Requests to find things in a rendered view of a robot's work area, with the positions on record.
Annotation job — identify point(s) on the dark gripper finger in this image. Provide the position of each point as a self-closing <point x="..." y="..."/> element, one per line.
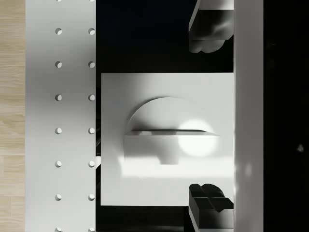
<point x="210" y="26"/>
<point x="207" y="212"/>

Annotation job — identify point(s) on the black stove with white panels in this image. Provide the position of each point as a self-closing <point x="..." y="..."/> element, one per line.
<point x="154" y="38"/>

